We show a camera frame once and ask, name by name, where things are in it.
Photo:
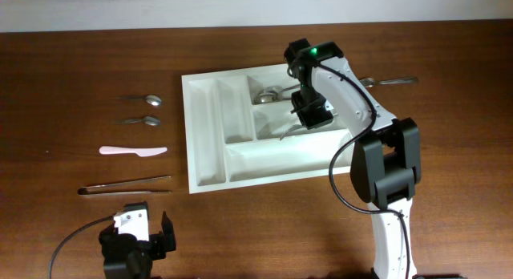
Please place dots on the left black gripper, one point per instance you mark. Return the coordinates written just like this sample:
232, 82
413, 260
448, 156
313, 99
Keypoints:
157, 248

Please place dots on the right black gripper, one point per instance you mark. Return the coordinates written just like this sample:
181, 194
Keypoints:
313, 115

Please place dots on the metal fork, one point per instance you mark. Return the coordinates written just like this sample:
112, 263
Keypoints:
290, 130
371, 82

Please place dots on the large metal spoon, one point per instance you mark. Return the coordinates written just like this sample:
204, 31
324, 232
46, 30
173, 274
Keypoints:
278, 89
269, 97

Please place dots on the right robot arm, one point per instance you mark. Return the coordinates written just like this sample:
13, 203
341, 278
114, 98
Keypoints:
385, 165

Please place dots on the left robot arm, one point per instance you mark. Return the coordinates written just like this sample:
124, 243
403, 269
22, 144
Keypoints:
128, 248

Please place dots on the metal kitchen tongs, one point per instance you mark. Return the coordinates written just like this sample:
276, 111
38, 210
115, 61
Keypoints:
127, 187

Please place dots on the white plastic cutlery tray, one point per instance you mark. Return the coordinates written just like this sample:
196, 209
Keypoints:
233, 142

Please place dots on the pink plastic knife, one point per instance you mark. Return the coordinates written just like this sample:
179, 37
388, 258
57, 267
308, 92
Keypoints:
141, 152

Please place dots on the lower small teaspoon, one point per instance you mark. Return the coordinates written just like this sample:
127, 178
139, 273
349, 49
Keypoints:
149, 120

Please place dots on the small teaspoon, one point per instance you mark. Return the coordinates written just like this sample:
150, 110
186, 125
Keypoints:
152, 100
149, 120

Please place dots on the upper small teaspoon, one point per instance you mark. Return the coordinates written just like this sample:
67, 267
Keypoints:
152, 100

